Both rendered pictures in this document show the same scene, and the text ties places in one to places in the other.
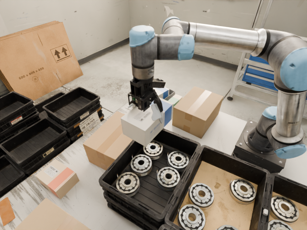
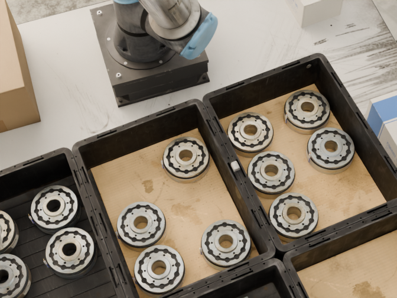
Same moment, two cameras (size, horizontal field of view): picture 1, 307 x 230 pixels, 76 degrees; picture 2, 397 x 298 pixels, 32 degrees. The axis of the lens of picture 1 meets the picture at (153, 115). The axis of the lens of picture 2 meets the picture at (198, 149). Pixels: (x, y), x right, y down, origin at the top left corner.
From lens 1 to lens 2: 0.57 m
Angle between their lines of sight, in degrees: 35
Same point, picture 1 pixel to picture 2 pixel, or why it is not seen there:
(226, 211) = (191, 211)
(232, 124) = (67, 36)
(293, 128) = (181, 9)
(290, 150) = (199, 41)
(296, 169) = (224, 38)
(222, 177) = (143, 165)
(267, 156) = (173, 62)
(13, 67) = not seen: outside the picture
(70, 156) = not seen: outside the picture
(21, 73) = not seen: outside the picture
